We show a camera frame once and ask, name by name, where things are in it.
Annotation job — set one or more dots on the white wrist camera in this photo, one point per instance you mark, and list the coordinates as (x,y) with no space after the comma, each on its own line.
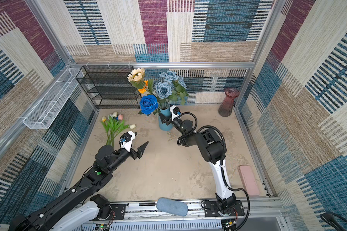
(175,112)
(125,142)

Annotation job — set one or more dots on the dark red glass vase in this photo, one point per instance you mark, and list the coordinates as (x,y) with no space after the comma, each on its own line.
(227,105)

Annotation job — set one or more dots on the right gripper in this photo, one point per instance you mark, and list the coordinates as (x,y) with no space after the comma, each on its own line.
(163,118)

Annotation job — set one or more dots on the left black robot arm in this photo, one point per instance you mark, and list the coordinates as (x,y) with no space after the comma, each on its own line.
(82,203)

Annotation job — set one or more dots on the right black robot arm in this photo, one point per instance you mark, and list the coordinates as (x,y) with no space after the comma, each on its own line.
(212,147)

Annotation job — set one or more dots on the orange marigold flower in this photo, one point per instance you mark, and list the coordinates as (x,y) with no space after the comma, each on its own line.
(145,88)

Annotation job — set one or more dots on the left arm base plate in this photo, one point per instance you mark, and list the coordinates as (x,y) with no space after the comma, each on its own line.
(112,212)

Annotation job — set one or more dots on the black object bottom right corner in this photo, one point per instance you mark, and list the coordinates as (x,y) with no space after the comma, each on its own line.
(330,218)

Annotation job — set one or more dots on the light blue rose bunch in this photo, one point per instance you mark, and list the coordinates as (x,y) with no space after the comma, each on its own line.
(171,87)

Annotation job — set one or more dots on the dark blue rose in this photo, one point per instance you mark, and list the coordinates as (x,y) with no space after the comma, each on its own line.
(148,105)

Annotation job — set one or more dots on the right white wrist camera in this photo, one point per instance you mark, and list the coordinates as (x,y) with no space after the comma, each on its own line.
(175,112)

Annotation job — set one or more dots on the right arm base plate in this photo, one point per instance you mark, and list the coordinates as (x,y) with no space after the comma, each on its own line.
(214,209)

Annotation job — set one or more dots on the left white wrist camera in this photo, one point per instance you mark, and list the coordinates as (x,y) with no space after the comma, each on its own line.
(125,142)

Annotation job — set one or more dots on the tulip bunch green leaves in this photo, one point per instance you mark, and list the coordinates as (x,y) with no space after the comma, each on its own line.
(114,124)

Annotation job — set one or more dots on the blue-grey sponge pad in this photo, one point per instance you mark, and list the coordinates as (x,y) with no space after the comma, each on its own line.
(172,207)

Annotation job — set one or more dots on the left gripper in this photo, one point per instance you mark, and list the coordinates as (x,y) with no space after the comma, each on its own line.
(138,153)

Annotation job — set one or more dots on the black wire shelf rack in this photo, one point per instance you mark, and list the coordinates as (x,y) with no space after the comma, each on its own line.
(107,86)

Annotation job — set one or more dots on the white slotted cable duct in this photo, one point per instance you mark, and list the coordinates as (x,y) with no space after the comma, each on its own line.
(170,225)

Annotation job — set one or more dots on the white mesh wall basket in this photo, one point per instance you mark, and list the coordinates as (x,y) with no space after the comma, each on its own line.
(47,109)

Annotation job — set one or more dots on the pink rectangular pad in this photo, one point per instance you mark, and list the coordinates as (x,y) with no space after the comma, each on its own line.
(249,180)

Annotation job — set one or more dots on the teal ceramic vase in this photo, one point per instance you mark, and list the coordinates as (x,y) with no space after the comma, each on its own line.
(166,111)

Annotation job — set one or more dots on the cream sunflower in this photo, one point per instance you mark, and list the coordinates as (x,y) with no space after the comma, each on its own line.
(136,77)

